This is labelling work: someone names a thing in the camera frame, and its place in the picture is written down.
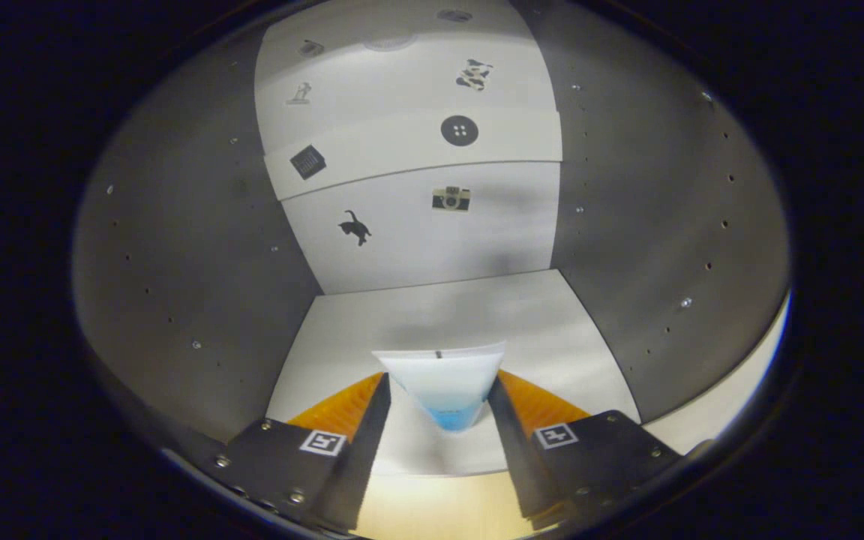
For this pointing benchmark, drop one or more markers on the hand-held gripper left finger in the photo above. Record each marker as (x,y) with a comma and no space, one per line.
(364,457)

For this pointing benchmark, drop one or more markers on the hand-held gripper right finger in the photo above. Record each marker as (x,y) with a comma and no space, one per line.
(518,465)

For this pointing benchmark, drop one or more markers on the grey cabinet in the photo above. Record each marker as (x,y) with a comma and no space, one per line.
(192,262)

